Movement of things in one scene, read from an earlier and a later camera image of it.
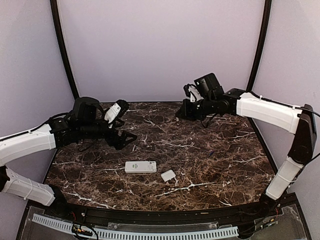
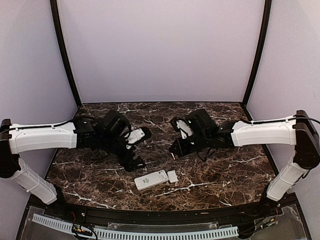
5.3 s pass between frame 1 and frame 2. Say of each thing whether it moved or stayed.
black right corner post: stayed
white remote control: moved
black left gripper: moved
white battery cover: moved
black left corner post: stayed
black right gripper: moved
